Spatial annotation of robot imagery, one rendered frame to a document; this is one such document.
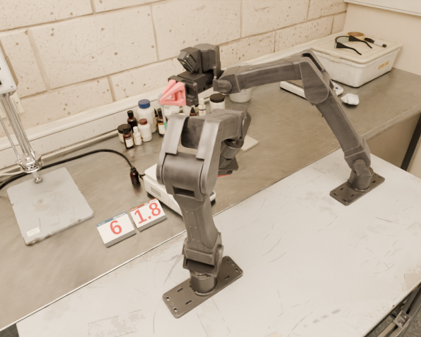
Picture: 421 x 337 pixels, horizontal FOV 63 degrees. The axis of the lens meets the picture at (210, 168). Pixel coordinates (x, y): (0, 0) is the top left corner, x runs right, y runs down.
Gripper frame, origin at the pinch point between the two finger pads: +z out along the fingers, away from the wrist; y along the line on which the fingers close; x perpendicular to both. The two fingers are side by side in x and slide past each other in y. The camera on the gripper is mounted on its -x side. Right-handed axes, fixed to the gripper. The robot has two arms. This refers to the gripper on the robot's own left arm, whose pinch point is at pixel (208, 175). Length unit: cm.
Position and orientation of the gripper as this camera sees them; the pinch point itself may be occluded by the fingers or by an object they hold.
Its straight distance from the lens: 99.7
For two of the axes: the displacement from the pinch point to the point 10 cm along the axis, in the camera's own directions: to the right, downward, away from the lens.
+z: -3.1, 4.8, 8.2
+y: -9.1, 0.9, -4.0
